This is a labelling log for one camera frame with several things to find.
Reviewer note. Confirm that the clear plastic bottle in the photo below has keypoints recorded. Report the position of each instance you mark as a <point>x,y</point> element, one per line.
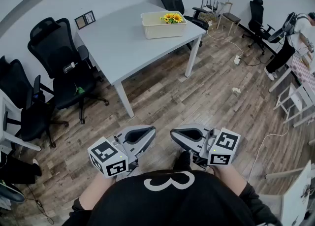
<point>69,67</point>

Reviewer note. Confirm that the person's black trouser leg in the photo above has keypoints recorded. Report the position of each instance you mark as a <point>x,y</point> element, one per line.
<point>182,161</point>

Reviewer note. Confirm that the white side table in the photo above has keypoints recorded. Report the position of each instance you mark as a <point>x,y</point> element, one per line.
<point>280,82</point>

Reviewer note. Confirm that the cream perforated plastic basket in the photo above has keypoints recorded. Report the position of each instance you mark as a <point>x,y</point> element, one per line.
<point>162,30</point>

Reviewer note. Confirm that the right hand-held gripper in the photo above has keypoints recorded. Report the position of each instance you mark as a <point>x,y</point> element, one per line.
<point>221,151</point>

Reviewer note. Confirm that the pink checkered cloth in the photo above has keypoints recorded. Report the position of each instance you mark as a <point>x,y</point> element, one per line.
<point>305,74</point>

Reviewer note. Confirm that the green artificial leaf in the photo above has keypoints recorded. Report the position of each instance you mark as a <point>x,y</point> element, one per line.
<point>79,90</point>

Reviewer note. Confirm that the white power strip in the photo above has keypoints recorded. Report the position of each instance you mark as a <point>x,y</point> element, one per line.
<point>237,59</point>

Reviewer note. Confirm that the person's left forearm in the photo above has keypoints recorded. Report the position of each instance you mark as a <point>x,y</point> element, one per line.
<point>94,190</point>

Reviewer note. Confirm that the black bowl-shaped headgear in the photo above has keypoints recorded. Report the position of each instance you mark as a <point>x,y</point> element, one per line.
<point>276,35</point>

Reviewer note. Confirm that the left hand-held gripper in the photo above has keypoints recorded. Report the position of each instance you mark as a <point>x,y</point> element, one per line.
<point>108,156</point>

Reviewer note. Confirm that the person's black printed shirt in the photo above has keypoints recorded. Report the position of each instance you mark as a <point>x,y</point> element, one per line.
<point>160,203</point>

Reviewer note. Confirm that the crumpled white paper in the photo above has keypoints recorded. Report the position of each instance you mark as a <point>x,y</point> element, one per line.
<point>236,90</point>

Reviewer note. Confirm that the wooden stool dark seat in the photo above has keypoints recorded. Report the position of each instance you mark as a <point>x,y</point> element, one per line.
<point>231,17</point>

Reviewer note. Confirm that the black router with antennas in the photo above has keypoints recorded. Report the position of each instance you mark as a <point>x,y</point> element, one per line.
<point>211,6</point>

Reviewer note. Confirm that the brown filled picture frame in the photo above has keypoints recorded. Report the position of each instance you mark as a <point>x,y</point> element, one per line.
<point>80,22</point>

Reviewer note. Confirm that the person's right forearm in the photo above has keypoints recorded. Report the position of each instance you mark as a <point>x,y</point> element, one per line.
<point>231,180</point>

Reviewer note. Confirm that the white board table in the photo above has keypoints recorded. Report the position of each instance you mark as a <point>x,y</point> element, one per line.
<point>295,195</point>

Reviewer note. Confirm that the white round table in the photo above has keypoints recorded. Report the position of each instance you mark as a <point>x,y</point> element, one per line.
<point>118,42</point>

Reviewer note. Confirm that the yellow sunflower bouquet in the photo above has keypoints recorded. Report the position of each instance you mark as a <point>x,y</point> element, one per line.
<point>172,18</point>

